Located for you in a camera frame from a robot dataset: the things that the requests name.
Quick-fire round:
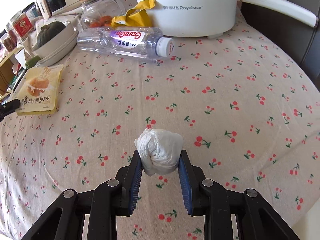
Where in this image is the white tissue ball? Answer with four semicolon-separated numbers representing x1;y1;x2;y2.
135;128;184;177

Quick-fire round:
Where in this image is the beige bread ball pouch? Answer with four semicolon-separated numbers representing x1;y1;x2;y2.
13;64;63;116

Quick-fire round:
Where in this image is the clear plastic water bottle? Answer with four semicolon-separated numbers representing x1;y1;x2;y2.
77;27;174;62

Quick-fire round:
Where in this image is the yellow foil snack wrapper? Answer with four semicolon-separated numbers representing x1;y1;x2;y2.
111;0;156;28

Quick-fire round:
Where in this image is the red cartoon drink can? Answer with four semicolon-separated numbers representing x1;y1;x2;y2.
300;202;320;240

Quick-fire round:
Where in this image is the cherry print tablecloth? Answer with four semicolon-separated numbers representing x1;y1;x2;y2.
1;14;319;239

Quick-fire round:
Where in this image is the cream bowl with lid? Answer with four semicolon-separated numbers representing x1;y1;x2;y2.
25;21;79;69

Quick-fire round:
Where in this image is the dark red spice jar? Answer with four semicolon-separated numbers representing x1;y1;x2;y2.
0;30;17;52

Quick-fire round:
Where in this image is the grey refrigerator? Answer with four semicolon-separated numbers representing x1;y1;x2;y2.
241;0;319;80

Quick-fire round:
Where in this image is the dark green pumpkin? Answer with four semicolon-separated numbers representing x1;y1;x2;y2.
37;21;66;48

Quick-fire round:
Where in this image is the red labelled spice jar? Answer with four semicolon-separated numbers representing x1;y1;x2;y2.
10;10;34;41

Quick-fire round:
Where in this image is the glass jar with tangerines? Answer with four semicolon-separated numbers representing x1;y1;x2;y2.
80;0;126;30

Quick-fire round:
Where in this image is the white electric cooking pot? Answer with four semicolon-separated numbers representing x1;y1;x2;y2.
137;0;318;38

